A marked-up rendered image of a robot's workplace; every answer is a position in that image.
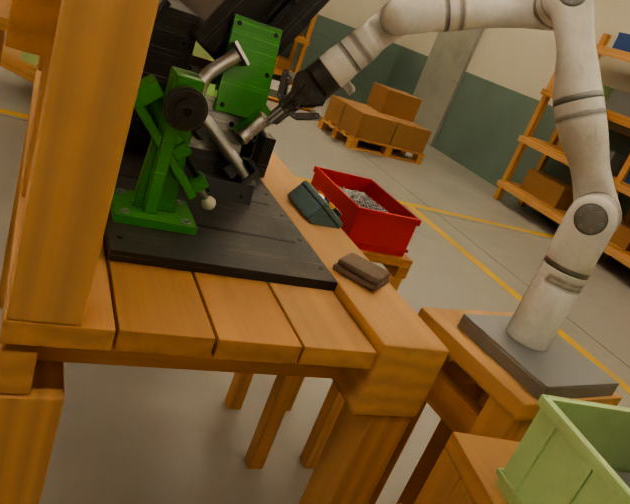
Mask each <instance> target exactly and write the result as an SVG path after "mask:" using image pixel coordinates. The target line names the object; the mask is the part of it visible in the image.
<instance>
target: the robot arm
mask: <svg viewBox="0 0 630 504"><path fill-rule="evenodd" d="M485 28H524V29H535V30H547V31H554V36H555V42H556V64H555V72H554V79H553V91H552V102H553V111H554V117H555V124H556V129H557V133H558V137H559V140H560V143H561V146H562V149H563V152H564V154H565V157H566V159H567V162H568V165H569V168H570V172H571V178H572V187H573V203H572V204H571V206H570V207H569V209H568V210H567V212H566V214H565V215H564V217H563V219H562V221H561V223H560V225H559V227H558V229H557V231H556V233H555V235H554V237H553V239H552V240H551V242H550V245H549V248H548V251H547V253H546V255H545V257H544V259H543V260H542V262H541V264H540V266H539V268H538V270H537V272H536V274H535V275H534V277H533V279H532V281H531V283H530V285H529V287H528V288H527V290H526V292H525V294H524V296H523V298H522V300H521V301H520V303H519V305H518V307H517V309H516V311H515V312H514V314H513V316H512V318H511V320H510V322H509V323H508V325H507V327H506V330H507V332H508V334H509V335H510V336H511V337H512V338H514V339H515V340H516V341H518V342H519V343H521V344H523V345H524V346H526V347H529V348H531V349H534V350H537V351H546V350H547V349H548V348H549V346H550V344H551V342H552V341H553V339H554V337H555V336H556V334H557V332H558V331H559V329H560V327H561V325H562V324H563V322H564V320H565V318H566V317H567V315H568V313H569V311H570V310H571V308H572V306H573V305H574V303H575V301H576V299H577V298H578V296H579V294H580V292H581V291H582V289H583V287H584V285H585V284H586V282H587V280H588V278H589V277H590V275H591V273H592V272H593V270H594V268H595V266H596V264H597V262H598V260H599V258H600V256H601V254H602V253H603V251H604V249H605V248H606V246H607V244H608V242H609V241H610V239H611V237H612V235H613V234H614V232H615V231H616V230H617V229H618V228H619V226H620V224H621V221H622V210H621V206H620V203H619V200H618V196H617V193H616V189H615V185H614V181H613V177H612V172H611V166H610V151H609V132H608V121H607V111H606V104H605V97H604V91H603V86H602V80H601V73H600V66H599V59H598V53H597V47H596V38H595V14H594V0H390V1H389V2H387V3H386V4H385V5H384V6H383V7H381V8H380V9H379V10H378V11H377V12H376V13H375V14H374V15H373V16H371V17H370V18H369V19H368V20H367V21H366V22H365V23H364V24H363V25H362V26H360V27H358V28H357V29H355V30H354V31H352V32H351V33H350V34H349V35H347V36H346V37H345V38H344V39H343V40H341V41H340V42H339V43H337V44H336V45H334V46H333V47H331V48H330V49H328V50H327V51H326V52H325V53H323V54H322V55H321V56H320V57H319V58H317V59H316V60H315V61H314V62H312V63H311V64H310V65H309V66H308V67H306V68H305V69H304V70H301V71H298V72H297V73H293V72H289V71H288V70H287V69H285V70H283V72H282V76H281V80H280V84H279V88H278V92H277V97H278V99H279V105H278V106H276V107H275V108H274V109H273V110H272V111H270V112H269V113H268V117H267V120H268V121H269V123H270V124H272V125H273V124H275V125H277V124H279V123H280V122H282V121H283V120H284V119H285V118H286V117H288V116H291V117H292V118H293V119H295V120H321V119H322V116H321V107H322V106H323V105H324V103H325V101H326V100H327V99H328V98H329V97H330V96H332V95H333V94H334V93H335V92H337V91H338V90H339V89H340V88H342V87H343V88H344V90H345V91H346V93H347V94H348V95H349V96H350V95H351V94H352V93H353V92H355V87H354V85H353V84H352V83H351V81H350V80H352V79H353V78H354V77H355V76H356V75H357V74H358V73H359V72H360V71H361V70H362V69H363V68H365V67H366V66H367V65H368V64H370V63H371V62H372V61H373V60H374V59H376V58H377V57H378V56H379V54H380V53H381V51H382V50H384V49H385V48H386V47H388V46H389V45H390V44H392V43H393V42H394V41H396V40H397V39H398V38H400V37H401V36H404V35H411V34H419V33H426V32H432V31H434V32H450V31H462V30H473V29H485ZM293 79H294V81H293ZM292 81H293V84H292V88H291V91H290V92H289V93H288V94H287V90H288V86H289V83H291V82H292ZM286 94H287V95H286ZM303 107H304V108H312V107H315V109H312V110H311V111H310V113H295V112H296V111H298V110H300V109H302V108H303Z"/></svg>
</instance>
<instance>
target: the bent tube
mask: <svg viewBox="0 0 630 504"><path fill-rule="evenodd" d="M229 45H230V47H231V48H232V50H231V51H229V52H227V53H226V54H224V55H222V56H221V57H219V58H218V59H216V60H214V61H213V62H211V63H209V64H208V65H207V66H205V67H204V68H203V69H202V70H201V72H200V73H199V74H198V75H199V76H200V77H201V78H202V79H203V81H204V82H205V87H204V90H203V96H204V97H205V99H206V92H207V89H208V86H209V84H210V83H211V82H212V80H213V79H214V78H215V77H217V76H218V75H220V74H221V73H223V72H225V71H226V70H228V69H229V68H231V67H233V66H234V65H236V64H238V63H240V65H241V66H248V65H249V64H250V63H249V61H248V59H247V57H246V55H245V54H244V52H243V50H242V48H241V46H240V44H239V43H238V41H233V42H230V43H229ZM201 126H203V127H204V128H205V129H206V131H207V132H208V134H209V136H208V137H209V138H210V139H211V141H212V142H213V144H214V145H215V146H216V148H217V149H218V150H219V152H220V153H221V154H222V156H223V157H224V159H225V160H226V161H227V163H230V164H231V165H232V166H233V168H234V169H235V171H236V172H237V173H238V174H237V176H238V178H239V179H240V180H243V179H245V178H246V177H247V176H249V175H250V173H251V172H250V170H249V169H248V168H247V166H246V165H245V163H244V162H243V161H242V159H241V158H240V156H239V155H238V154H237V152H236V151H235V149H234V148H233V147H232V145H231V144H230V142H229V141H228V140H227V138H226V137H225V135H224V134H223V133H222V131H221V130H220V128H219V127H218V126H217V124H216V123H215V122H214V120H213V119H212V117H211V116H210V114H209V112H208V116H207V118H206V120H205V122H204V123H203V124H202V125H201Z"/></svg>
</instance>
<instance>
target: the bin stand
mask: <svg viewBox="0 0 630 504"><path fill-rule="evenodd" d="M361 252H362V253H363V254H364V255H365V256H366V257H367V258H368V259H369V261H370V262H375V263H381V264H383V266H384V267H385V268H386V270H387V271H389V272H390V276H389V277H388V278H389V283H390V284H391V285H392V287H393V288H394V289H395V290H396V291H397V289H398V287H399V285H400V283H401V281H402V279H405V278H406V276H407V274H408V271H409V268H410V267H411V265H412V263H413V261H412V260H411V259H410V258H409V257H408V256H407V255H406V254H405V253H404V255H403V257H401V256H395V255H389V254H383V253H377V252H371V251H365V250H361ZM253 375H254V374H251V373H234V376H233V379H232V382H231V384H230V387H229V390H228V393H227V396H226V398H225V402H226V404H227V407H228V409H241V407H242V404H243V401H244V399H245V396H246V393H247V391H248V388H249V385H250V383H251V380H252V377H253ZM303 380H304V377H300V376H284V375H277V376H276V379H275V381H274V384H273V386H272V389H271V391H270V394H269V397H268V399H267V402H266V404H265V407H264V409H263V412H262V415H261V417H260V420H259V422H258V425H257V427H256V430H255V432H254V435H253V438H252V440H251V443H250V445H249V448H248V450H247V453H246V456H245V460H246V463H247V466H248V469H262V468H263V466H264V463H265V461H266V458H267V456H268V454H269V451H270V449H271V446H272V444H273V441H274V439H275V436H276V434H277V431H278V429H279V427H280V424H281V422H282V419H283V417H284V414H285V412H286V411H291V409H292V407H293V404H294V402H295V399H296V397H297V394H298V392H299V390H300V387H301V385H302V382H303ZM344 402H345V401H344V399H343V397H342V396H341V394H340V392H339V390H338V389H337V387H336V385H335V383H334V382H332V384H331V386H330V389H329V391H328V393H327V396H326V398H325V400H324V403H323V405H322V407H321V410H320V412H319V414H318V416H317V419H316V421H315V423H314V426H313V428H312V430H311V433H310V435H309V437H308V440H307V442H306V444H305V446H304V449H303V451H302V453H301V456H300V459H301V461H302V463H303V466H304V468H315V466H316V464H317V462H318V460H319V457H320V455H321V453H322V451H323V449H324V446H325V444H326V442H327V440H328V437H329V435H330V433H331V431H332V428H333V426H334V424H335V422H336V420H337V417H338V415H339V413H340V411H341V408H342V406H343V404H344Z"/></svg>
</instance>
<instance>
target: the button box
mask: <svg viewBox="0 0 630 504"><path fill-rule="evenodd" d="M319 194H320V193H318V192H317V190H316V189H315V188H314V187H313V186H312V185H311V184H310V183H309V182H308V181H307V180H305V181H303V182H302V183H301V184H300V185H298V186H297V187H296V188H295V189H294V190H292V191H291V192H290V193H289V194H288V196H289V197H290V199H291V200H292V201H293V202H294V203H295V205H296V206H297V207H298V208H299V210H300V211H301V212H302V213H303V215H304V216H305V217H306V218H307V220H308V221H309V222H310V223H312V224H316V225H321V226H326V227H331V228H336V229H340V227H342V226H343V222H342V221H341V220H340V217H339V216H338V215H337V213H336V212H335V211H334V210H333V209H332V208H331V207H330V205H329V204H328V202H327V201H326V200H325V199H324V198H323V197H322V196H321V195H319Z"/></svg>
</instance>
